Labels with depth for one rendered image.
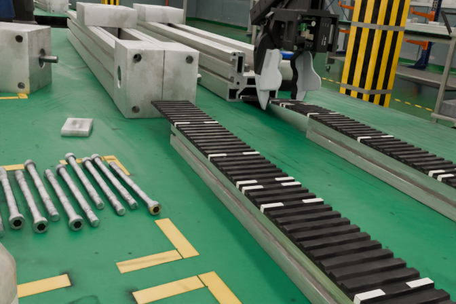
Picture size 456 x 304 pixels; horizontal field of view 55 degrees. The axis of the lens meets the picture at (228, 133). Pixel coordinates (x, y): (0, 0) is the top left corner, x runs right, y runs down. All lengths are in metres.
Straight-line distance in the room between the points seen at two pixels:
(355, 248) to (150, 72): 0.40
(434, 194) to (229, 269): 0.23
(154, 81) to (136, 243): 0.33
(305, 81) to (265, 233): 0.41
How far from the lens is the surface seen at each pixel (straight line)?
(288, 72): 0.90
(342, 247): 0.28
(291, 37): 0.63
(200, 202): 0.38
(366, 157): 0.52
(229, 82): 0.77
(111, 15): 1.00
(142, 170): 0.44
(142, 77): 0.60
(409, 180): 0.48
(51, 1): 2.59
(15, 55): 0.73
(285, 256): 0.30
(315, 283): 0.29
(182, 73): 0.62
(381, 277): 0.26
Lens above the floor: 0.95
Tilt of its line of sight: 17 degrees down
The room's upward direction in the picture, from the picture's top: 6 degrees clockwise
